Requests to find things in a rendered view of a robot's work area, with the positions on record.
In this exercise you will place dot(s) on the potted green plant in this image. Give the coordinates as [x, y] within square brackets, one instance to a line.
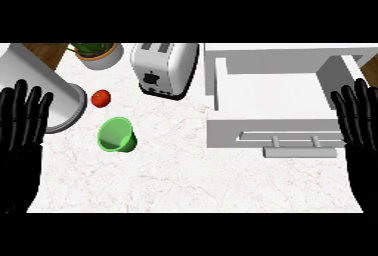
[98, 53]

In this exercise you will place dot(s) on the white open drawer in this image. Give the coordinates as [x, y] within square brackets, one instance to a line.
[275, 91]

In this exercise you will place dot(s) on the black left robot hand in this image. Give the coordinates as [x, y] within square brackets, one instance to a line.
[20, 140]

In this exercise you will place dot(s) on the white cylindrical container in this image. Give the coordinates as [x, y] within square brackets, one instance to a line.
[45, 96]

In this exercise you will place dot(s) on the red tomato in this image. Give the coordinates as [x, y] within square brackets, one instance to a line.
[101, 98]

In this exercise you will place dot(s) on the white cabinet body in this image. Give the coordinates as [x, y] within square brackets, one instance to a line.
[290, 55]

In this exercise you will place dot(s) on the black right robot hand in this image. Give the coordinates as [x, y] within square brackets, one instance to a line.
[362, 143]

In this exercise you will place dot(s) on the silver toaster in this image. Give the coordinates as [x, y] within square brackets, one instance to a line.
[166, 68]

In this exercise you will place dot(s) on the green plastic cup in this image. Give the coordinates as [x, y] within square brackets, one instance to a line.
[117, 134]

